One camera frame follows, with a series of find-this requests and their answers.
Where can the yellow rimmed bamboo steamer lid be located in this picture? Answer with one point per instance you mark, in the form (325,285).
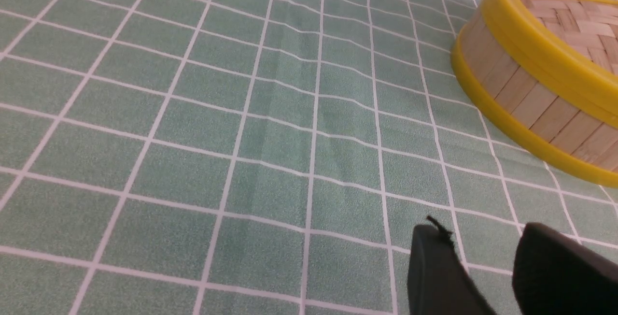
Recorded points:
(568,45)

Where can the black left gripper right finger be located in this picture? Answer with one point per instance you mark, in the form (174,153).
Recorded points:
(553,275)

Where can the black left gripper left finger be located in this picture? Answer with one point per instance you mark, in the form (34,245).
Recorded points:
(437,282)

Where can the yellow rimmed bamboo steamer basket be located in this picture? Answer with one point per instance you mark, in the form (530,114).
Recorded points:
(526,110)

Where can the green checkered tablecloth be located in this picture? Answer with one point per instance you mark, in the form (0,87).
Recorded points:
(254,157)

